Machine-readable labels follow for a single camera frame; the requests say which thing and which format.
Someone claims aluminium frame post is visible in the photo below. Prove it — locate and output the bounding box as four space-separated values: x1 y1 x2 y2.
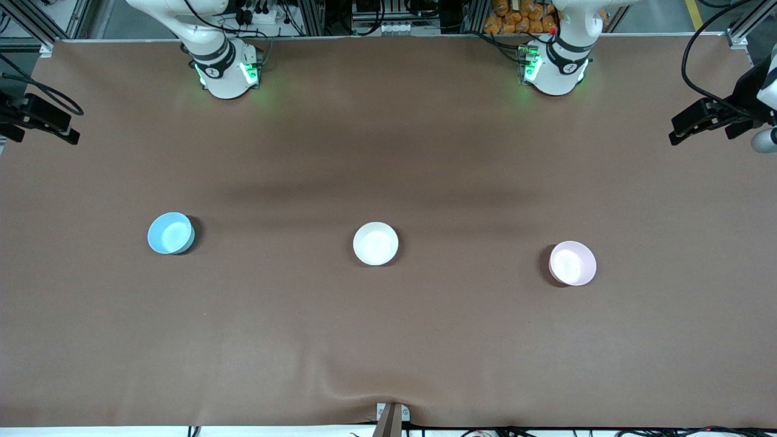
0 0 61 58
725 0 777 50

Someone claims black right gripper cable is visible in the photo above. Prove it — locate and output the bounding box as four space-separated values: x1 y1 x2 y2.
0 53 84 116

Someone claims blue plastic bowl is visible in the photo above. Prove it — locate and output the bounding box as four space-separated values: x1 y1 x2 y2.
148 212 196 255

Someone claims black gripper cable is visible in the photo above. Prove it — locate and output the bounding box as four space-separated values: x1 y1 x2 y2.
681 18 753 119
0 53 84 116

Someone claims orange packaged goods pile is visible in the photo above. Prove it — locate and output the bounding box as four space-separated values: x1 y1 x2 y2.
484 0 560 35

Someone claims brown table cover mat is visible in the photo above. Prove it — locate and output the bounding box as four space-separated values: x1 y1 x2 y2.
0 33 777 429

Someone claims pink plastic bowl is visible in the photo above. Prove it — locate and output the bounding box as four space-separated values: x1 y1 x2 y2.
549 240 597 286

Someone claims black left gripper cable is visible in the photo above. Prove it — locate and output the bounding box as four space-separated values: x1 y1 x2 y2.
681 18 753 119

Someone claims white power strip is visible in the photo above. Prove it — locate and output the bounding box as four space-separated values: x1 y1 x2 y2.
234 0 287 26

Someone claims white plastic bowl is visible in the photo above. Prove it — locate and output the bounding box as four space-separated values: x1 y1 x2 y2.
353 222 399 266

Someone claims grey electronics rack unit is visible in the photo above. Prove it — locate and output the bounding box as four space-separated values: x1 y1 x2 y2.
351 0 427 35

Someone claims metal table clamp bracket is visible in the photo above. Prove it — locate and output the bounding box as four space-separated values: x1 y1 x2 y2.
372 402 411 437

